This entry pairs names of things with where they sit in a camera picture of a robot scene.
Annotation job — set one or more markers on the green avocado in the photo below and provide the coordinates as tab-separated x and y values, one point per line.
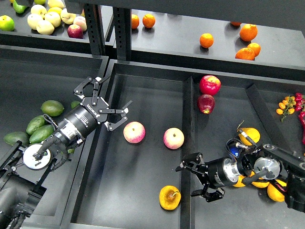
52	108
41	134
35	123

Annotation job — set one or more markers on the small dark avocado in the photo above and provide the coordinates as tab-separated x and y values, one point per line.
74	104

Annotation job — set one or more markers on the yellow pear with stem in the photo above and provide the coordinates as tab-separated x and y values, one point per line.
250	134

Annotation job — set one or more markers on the pale yellow pear front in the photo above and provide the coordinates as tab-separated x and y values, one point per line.
45	27

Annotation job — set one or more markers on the bright red apple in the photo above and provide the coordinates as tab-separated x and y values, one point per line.
209	84

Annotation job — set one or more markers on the red chili peppers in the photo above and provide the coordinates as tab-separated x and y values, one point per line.
300	106

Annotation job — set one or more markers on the pale yellow pear right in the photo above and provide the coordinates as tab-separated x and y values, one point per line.
66	17

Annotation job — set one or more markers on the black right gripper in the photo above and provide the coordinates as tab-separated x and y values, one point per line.
215	174

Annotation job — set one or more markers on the pink apple right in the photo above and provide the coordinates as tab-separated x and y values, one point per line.
173	138

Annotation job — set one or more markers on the dark avocado far left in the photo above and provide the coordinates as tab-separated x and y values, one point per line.
13	137

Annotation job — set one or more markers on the pink peach on shelf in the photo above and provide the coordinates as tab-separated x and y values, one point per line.
80	21

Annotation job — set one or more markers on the green apple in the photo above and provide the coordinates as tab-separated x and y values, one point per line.
6	23

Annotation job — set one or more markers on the yellow pear in bin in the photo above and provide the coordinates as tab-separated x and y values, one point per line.
240	182

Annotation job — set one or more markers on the black shelf post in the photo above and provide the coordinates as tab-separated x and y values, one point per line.
93	18

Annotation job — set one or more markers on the green avocado middle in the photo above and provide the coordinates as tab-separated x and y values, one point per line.
41	134

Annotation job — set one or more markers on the black left bin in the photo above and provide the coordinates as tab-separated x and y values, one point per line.
28	77

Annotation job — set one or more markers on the cherry tomato bunch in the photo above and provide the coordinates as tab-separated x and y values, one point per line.
286	107

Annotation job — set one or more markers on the orange on shelf middle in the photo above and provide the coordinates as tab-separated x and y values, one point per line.
206	40

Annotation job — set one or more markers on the dark red shelf apple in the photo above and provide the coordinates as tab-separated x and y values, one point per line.
75	31

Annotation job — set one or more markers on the black centre bin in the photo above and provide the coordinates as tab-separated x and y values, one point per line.
125	180

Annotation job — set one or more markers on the pale yellow pear left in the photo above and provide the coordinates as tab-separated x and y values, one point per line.
33	20

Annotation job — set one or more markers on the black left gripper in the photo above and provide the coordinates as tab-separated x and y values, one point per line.
85	117

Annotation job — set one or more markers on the orange on shelf front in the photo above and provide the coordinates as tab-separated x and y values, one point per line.
245	54

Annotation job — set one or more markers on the large orange on shelf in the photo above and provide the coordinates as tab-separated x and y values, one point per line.
248	32

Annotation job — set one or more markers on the orange on shelf right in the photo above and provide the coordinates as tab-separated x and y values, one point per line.
255	47

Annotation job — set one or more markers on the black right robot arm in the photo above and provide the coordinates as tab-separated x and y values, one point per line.
247	159

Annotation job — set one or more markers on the pale yellow pear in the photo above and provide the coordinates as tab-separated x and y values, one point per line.
66	17
54	18
33	20
45	27

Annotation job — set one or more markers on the green avocado upper left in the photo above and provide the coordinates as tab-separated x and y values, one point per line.
35	123

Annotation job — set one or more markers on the green avocado top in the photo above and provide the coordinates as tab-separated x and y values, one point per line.
52	108

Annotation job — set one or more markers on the pink apple left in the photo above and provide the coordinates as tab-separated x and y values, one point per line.
134	132

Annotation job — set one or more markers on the pale yellow pear centre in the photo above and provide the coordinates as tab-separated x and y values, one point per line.
54	18

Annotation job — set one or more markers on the yellow pear under arm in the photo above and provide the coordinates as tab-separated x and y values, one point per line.
260	183

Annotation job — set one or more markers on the pink apple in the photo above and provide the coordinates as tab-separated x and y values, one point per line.
134	132
173	138

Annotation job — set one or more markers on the black bin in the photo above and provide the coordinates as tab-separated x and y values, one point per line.
125	180
28	77

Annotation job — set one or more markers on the orange on shelf left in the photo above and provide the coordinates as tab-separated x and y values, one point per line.
135	21

